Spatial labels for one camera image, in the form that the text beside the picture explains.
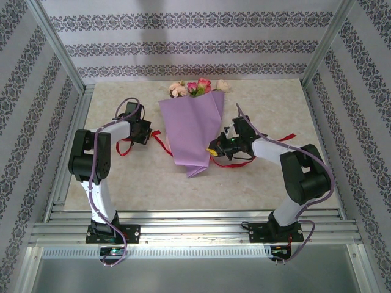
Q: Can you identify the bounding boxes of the pink and purple wrapping paper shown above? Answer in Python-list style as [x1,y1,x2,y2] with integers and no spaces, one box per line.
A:
[158,90,225,179]

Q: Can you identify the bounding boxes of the red ribbon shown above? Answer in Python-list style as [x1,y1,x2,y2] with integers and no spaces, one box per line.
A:
[115,130,296,169]

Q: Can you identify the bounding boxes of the pale peach artificial rose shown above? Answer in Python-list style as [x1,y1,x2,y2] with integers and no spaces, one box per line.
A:
[213,79,230,93]

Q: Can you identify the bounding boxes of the peach double-bloom artificial flower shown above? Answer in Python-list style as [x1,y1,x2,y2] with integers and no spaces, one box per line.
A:
[169,81,189,99]

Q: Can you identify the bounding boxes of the red-pink artificial rose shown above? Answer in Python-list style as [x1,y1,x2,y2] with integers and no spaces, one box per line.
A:
[197,78,212,95]

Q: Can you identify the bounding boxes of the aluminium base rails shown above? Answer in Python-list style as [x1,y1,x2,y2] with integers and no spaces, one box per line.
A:
[30,209,363,245]

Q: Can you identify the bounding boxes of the right controller board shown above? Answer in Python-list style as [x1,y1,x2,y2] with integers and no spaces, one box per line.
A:
[270,245,291,256]

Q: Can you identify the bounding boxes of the controller board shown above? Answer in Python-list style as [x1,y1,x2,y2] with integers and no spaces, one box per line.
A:
[100,246,126,257]
[270,245,291,256]

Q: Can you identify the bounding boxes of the grey metal sheet panel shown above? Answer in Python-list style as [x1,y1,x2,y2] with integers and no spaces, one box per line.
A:
[30,258,367,293]

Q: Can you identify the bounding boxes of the left controller board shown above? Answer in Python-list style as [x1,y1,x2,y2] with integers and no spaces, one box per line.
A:
[100,246,126,257]

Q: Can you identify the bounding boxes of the left aluminium side rail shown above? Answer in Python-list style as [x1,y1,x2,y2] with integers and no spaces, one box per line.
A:
[44,85,94,222]

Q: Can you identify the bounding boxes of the aluminium side rail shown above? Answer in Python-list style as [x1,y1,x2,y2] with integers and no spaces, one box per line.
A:
[44,85,94,222]
[304,87,348,220]

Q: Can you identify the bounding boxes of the right aluminium side rail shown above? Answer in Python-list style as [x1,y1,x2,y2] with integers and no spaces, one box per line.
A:
[304,87,348,220]

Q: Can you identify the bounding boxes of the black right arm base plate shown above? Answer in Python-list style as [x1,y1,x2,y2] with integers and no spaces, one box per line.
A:
[249,222,303,244]

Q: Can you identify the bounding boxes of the left aluminium frame post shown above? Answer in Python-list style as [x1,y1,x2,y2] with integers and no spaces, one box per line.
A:
[26,0,87,92]

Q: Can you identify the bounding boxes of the aluminium frame post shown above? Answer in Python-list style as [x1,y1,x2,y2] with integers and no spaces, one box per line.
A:
[300,0,357,89]
[26,0,87,92]

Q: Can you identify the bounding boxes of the slotted grey cable duct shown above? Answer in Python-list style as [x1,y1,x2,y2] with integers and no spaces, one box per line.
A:
[41,245,351,259]

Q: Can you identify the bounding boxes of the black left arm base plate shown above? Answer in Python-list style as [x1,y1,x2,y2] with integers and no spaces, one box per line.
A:
[85,224,141,245]

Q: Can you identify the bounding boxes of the right aluminium frame post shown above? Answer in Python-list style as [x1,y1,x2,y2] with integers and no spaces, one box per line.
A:
[300,0,357,89]

